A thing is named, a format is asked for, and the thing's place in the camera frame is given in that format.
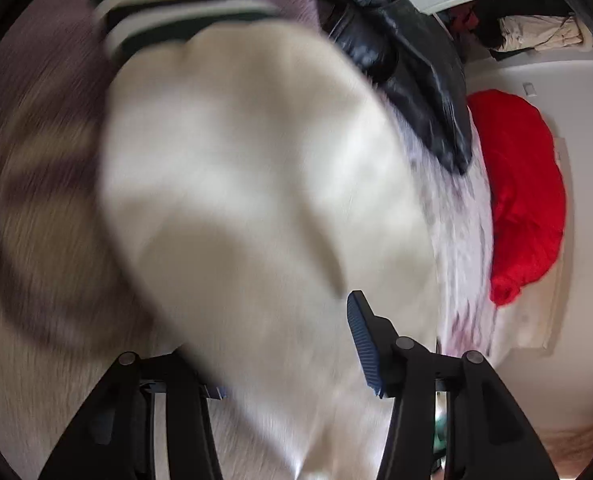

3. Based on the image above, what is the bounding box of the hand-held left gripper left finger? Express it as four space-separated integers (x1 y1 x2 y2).
39 351 226 480

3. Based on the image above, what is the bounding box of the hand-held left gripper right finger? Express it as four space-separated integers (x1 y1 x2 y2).
347 290 560 480

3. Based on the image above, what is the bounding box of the green cream varsity jacket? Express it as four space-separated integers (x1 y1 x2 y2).
90 0 443 480

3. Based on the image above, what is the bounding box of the pile of clothes in wardrobe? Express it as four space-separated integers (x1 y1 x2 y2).
437 1 585 64

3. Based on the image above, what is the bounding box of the red garment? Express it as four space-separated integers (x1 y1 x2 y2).
467 88 568 307

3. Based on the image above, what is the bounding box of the purple patterned fleece blanket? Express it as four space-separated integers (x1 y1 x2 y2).
0 0 498 480

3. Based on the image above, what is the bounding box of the black leather jacket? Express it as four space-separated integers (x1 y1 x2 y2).
308 0 474 177

